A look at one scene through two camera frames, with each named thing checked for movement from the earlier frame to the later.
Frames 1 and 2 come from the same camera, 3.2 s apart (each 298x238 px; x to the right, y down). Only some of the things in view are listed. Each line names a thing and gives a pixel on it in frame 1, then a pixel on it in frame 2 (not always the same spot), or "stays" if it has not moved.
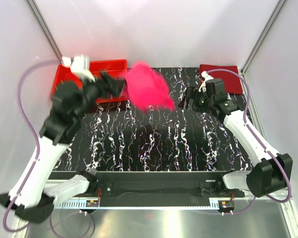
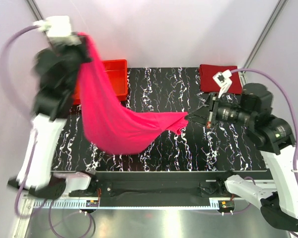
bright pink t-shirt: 147,88 to 111,124
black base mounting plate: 157,186 stays
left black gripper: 110,86 to 81,42
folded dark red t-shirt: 232,84 stays
